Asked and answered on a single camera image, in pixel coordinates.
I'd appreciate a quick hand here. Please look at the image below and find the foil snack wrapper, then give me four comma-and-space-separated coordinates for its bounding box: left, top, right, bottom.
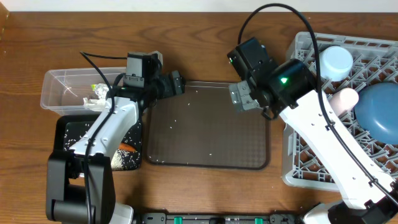
91, 83, 109, 99

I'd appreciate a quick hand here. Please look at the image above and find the white tissue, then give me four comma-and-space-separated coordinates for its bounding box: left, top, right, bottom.
83, 98, 106, 112

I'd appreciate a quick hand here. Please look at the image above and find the orange carrot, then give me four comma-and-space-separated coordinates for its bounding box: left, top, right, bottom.
118, 143, 136, 152

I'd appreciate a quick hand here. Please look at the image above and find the light blue bowl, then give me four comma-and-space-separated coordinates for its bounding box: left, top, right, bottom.
320, 46, 353, 82

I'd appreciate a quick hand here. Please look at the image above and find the white rice pile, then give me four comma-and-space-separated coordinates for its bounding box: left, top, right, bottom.
63, 121, 142, 171

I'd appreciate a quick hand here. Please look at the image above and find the white pink cup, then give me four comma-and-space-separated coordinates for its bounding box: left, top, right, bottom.
329, 88, 359, 116

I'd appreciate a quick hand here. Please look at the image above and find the dark blue plate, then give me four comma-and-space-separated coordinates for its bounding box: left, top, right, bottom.
354, 82, 397, 144

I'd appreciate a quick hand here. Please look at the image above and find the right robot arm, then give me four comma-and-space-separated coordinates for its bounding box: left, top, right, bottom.
227, 38, 397, 223

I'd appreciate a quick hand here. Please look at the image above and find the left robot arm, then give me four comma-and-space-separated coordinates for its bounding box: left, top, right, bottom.
45, 51, 185, 223

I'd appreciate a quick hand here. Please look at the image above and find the black waste tray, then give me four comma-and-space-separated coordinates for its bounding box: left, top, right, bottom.
53, 114, 142, 171

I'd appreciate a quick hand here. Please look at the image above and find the brown serving tray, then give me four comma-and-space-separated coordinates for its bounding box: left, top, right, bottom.
144, 82, 271, 170

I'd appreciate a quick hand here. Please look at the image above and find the clear plastic bin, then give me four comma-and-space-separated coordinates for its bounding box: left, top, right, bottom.
40, 68, 105, 116

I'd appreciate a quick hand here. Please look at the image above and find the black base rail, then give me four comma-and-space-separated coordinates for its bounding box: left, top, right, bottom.
132, 213, 297, 224

